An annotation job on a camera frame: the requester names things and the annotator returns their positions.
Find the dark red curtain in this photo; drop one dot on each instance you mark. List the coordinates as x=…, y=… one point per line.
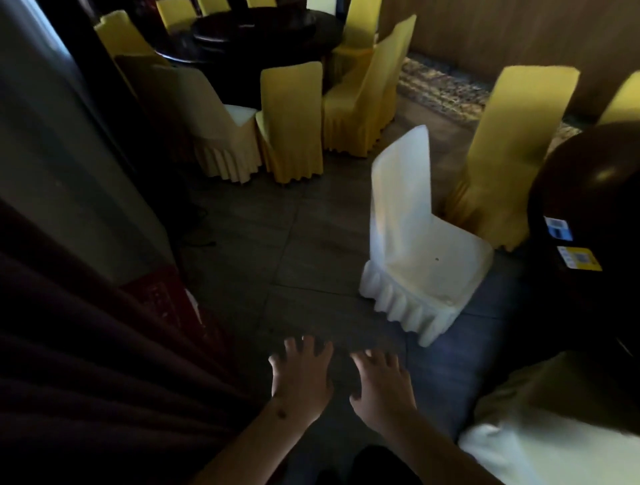
x=90, y=369

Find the yellow sticker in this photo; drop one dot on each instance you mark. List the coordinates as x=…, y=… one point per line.
x=579, y=258

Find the dark glossy round table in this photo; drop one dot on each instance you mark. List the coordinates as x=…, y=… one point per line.
x=595, y=200

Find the white chair cover cloth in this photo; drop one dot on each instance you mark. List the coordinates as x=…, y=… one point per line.
x=550, y=429

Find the person's right hand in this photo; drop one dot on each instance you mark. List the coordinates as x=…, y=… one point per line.
x=385, y=394

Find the cream covered chair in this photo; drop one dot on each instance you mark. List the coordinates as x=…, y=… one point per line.
x=210, y=120

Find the white chair back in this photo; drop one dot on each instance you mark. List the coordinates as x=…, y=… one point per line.
x=321, y=6

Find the person's right middle finger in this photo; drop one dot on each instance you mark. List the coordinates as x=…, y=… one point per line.
x=376, y=357

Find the person's left hand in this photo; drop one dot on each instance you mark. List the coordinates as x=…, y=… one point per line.
x=300, y=384

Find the patterned carpet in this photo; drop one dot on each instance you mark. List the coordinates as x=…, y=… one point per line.
x=440, y=90

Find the red patterned box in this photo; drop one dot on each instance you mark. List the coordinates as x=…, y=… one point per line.
x=170, y=305

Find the person's left little finger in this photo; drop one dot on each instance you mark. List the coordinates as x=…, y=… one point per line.
x=275, y=362

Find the white covered chair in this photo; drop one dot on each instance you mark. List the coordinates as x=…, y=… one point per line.
x=415, y=240

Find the person's left forearm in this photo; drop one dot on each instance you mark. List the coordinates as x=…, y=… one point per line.
x=250, y=449

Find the grey door panel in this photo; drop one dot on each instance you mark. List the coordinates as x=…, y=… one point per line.
x=60, y=150

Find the person's right forearm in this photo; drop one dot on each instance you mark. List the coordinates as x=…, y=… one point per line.
x=440, y=459

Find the person's right little finger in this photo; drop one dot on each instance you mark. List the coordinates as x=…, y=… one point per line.
x=405, y=377

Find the blue and white sticker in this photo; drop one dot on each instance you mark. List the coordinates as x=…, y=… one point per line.
x=557, y=229

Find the person's right thumb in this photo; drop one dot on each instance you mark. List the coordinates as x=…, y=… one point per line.
x=355, y=397

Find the yellow covered chair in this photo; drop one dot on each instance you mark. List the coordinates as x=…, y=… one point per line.
x=176, y=12
x=625, y=102
x=214, y=6
x=362, y=105
x=292, y=125
x=261, y=3
x=510, y=150
x=125, y=37
x=361, y=25

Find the person's left middle finger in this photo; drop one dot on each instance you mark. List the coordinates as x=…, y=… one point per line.
x=309, y=345

